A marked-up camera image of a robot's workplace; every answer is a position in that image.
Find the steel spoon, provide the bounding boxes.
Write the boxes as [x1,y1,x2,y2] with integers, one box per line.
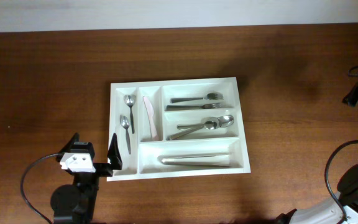
[167,118,221,141]
[177,115,234,130]

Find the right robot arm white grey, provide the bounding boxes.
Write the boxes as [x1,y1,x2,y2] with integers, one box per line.
[273,135,358,224]

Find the steel tongs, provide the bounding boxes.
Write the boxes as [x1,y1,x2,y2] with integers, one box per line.
[157,152,231,167]

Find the small steel teaspoon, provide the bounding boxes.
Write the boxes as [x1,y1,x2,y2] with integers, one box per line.
[124,95,136,134]
[120,115,132,155]

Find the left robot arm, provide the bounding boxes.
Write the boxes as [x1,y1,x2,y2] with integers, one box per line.
[50,133,122,223]

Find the white plastic cutlery tray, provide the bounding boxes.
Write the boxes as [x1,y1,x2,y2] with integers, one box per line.
[109,77,251,181]

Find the white plastic knife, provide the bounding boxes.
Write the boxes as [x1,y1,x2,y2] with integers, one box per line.
[142,96,161,141]

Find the steel spoon in tray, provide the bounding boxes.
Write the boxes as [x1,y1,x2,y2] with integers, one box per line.
[167,118,221,141]

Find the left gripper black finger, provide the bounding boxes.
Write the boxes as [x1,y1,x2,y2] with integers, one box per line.
[107,133,122,170]
[58,133,80,154]

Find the steel fork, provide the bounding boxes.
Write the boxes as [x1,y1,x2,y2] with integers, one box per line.
[166,103,223,111]
[170,93,224,103]

